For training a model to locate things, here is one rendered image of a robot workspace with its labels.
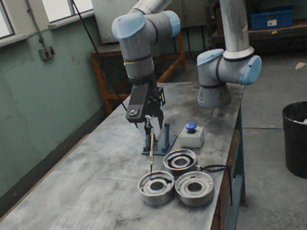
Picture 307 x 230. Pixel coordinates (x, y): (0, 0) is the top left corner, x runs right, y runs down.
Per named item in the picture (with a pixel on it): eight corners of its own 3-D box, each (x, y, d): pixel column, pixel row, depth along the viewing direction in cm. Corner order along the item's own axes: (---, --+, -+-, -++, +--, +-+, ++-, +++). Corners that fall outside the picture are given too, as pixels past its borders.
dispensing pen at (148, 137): (143, 180, 80) (146, 122, 82) (148, 178, 84) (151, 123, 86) (149, 181, 79) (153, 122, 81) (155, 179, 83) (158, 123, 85)
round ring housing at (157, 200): (145, 211, 75) (141, 200, 73) (137, 187, 84) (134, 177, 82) (181, 200, 76) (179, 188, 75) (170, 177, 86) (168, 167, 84)
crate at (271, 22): (293, 21, 389) (293, 4, 380) (293, 27, 359) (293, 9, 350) (254, 25, 412) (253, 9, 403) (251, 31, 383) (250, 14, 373)
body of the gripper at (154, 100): (167, 105, 83) (160, 66, 78) (157, 118, 77) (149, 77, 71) (144, 105, 87) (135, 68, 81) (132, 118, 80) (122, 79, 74)
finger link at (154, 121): (171, 133, 86) (164, 106, 82) (165, 143, 81) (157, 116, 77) (162, 133, 87) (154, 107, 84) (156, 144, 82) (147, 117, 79)
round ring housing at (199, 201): (219, 205, 72) (218, 194, 70) (179, 211, 73) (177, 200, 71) (211, 179, 81) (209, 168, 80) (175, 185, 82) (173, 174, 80)
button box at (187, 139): (200, 148, 97) (199, 136, 94) (181, 147, 99) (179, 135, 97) (205, 135, 103) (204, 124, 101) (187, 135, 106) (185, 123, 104)
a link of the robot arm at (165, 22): (152, 10, 84) (125, 19, 77) (181, 7, 76) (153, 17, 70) (157, 36, 87) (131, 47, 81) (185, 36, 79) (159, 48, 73)
